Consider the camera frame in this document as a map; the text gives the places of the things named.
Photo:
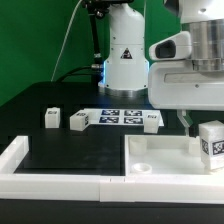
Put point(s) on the white square tabletop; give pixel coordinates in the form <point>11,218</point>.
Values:
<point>164,154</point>

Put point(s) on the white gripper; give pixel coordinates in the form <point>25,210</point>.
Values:
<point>174,84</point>

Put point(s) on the white U-shaped fence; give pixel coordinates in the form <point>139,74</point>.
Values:
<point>207,189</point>

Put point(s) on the white marker sheet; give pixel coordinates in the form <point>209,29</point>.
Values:
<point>128,117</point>

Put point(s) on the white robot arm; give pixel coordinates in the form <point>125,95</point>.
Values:
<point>126,70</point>

